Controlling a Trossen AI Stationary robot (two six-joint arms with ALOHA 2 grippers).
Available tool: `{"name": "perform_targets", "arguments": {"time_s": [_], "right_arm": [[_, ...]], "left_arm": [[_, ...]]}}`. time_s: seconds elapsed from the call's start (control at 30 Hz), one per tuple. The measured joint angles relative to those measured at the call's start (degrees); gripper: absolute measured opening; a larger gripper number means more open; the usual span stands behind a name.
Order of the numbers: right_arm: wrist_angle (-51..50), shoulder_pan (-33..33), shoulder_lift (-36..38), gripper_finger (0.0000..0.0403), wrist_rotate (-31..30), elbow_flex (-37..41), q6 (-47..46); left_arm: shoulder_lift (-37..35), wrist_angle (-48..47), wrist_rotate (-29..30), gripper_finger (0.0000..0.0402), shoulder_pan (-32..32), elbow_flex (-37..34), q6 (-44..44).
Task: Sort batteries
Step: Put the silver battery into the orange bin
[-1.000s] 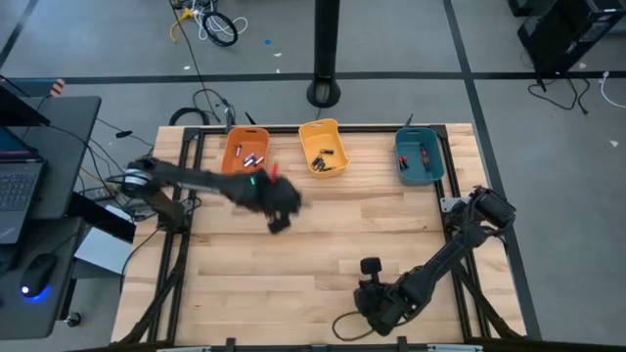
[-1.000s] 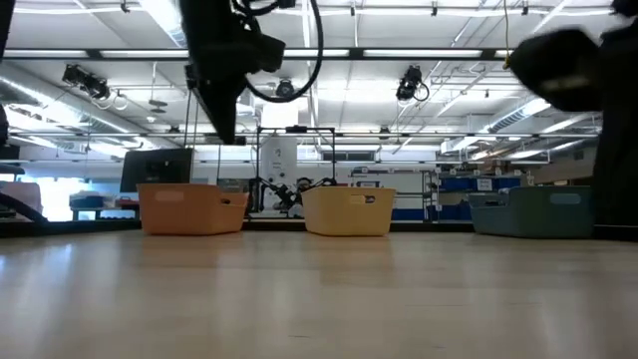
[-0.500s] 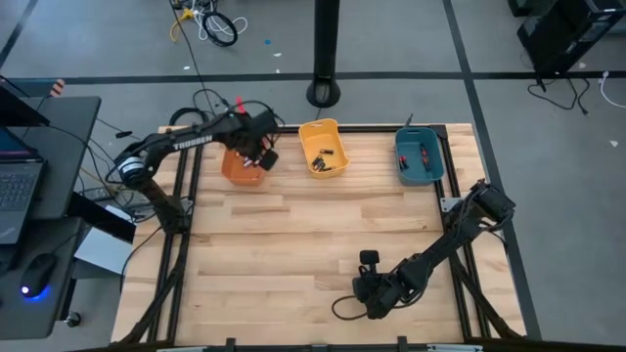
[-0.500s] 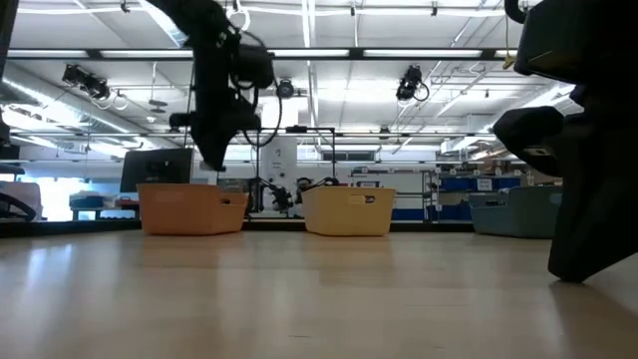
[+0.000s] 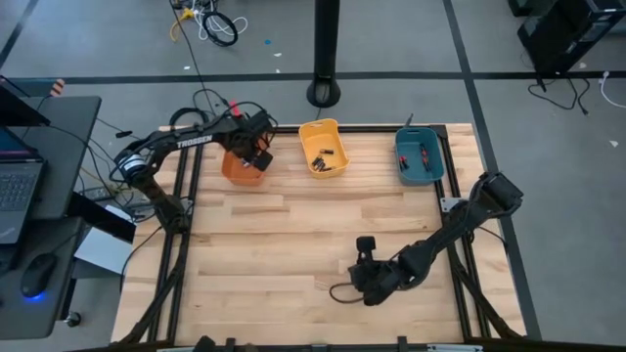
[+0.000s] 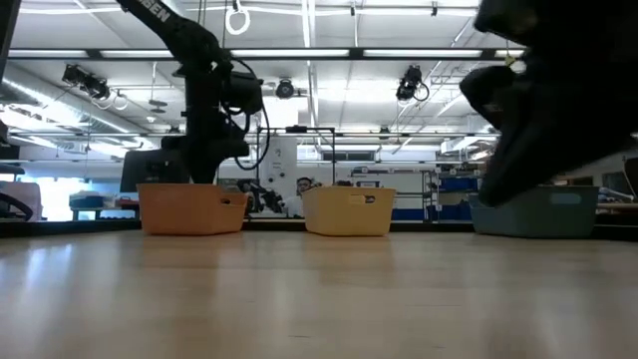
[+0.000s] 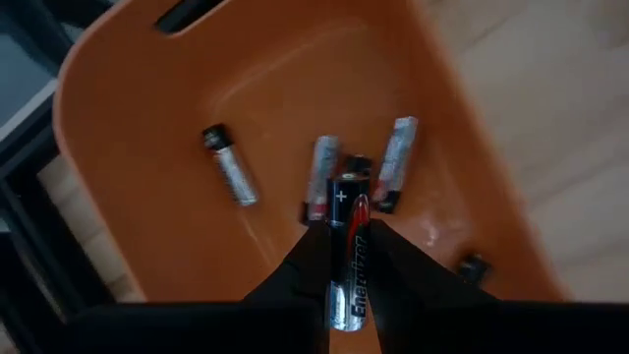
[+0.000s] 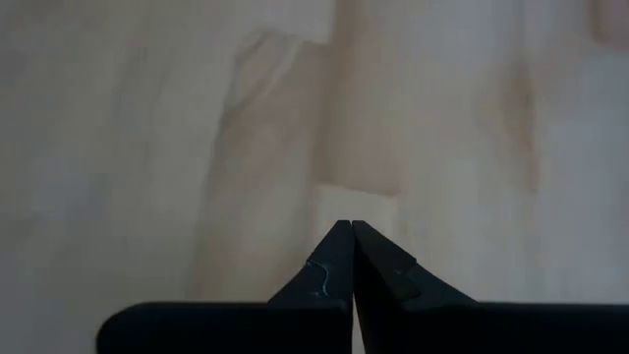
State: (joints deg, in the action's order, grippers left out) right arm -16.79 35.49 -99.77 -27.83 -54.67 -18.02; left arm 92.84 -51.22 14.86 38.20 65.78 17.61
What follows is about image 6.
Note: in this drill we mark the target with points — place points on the round black ceiling camera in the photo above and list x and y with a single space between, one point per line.
285 89

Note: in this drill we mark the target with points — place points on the person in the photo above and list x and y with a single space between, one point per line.
301 187

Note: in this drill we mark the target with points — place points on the teal box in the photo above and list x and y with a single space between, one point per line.
87 201

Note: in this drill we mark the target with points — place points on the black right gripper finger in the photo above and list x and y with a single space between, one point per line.
528 159
493 97

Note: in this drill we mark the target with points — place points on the black monitor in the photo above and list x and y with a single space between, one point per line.
144 172

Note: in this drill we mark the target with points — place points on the wooden workbench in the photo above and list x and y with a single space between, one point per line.
618 205

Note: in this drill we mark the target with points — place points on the blue bin shelving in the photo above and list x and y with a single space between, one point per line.
414 214

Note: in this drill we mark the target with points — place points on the yellow plastic bin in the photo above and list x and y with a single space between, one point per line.
349 214

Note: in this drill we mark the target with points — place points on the small black background robot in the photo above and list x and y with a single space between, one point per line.
264 199

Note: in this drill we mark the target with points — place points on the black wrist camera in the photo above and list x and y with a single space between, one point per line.
508 22
246 92

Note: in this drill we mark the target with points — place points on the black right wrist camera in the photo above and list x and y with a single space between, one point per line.
508 22

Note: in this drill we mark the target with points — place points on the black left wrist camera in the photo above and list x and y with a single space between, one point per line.
246 92

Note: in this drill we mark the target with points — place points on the white cabinet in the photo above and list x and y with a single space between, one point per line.
279 164

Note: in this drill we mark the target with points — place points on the low bench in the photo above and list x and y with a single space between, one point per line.
104 213

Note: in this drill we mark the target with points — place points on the orange plastic bin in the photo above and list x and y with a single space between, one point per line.
184 209

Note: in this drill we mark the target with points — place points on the blue plastic bin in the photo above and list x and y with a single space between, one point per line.
548 219

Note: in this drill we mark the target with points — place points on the black metal frame stand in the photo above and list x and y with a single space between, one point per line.
296 129

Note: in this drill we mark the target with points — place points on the black table frame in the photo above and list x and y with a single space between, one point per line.
433 227

